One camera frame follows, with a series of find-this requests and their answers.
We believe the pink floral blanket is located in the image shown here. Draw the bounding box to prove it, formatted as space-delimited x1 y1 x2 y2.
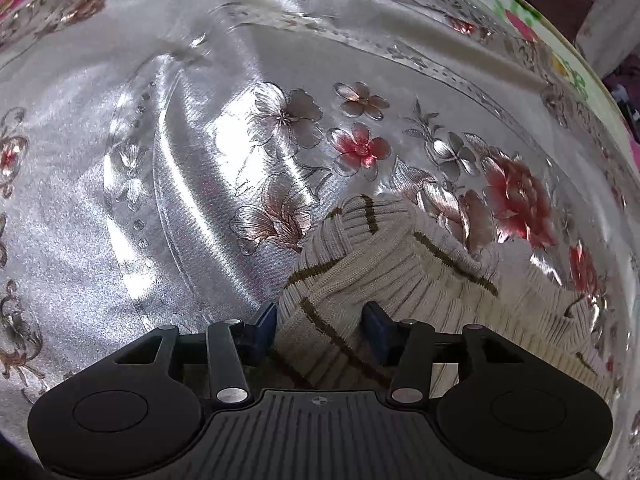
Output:
0 0 640 171

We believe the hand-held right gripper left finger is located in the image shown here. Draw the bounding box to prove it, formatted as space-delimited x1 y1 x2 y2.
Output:
114 302 278 407

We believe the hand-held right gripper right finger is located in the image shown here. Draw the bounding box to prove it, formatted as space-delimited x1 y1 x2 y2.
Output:
362 301 527 406

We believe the beige striped ribbed sweater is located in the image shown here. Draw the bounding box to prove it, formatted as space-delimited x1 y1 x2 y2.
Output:
276 194 614 392

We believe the silver floral satin bedspread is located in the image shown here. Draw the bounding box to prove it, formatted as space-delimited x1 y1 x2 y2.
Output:
0 0 640 480

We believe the white patterned curtain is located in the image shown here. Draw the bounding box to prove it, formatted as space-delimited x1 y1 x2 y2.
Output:
574 0 640 81

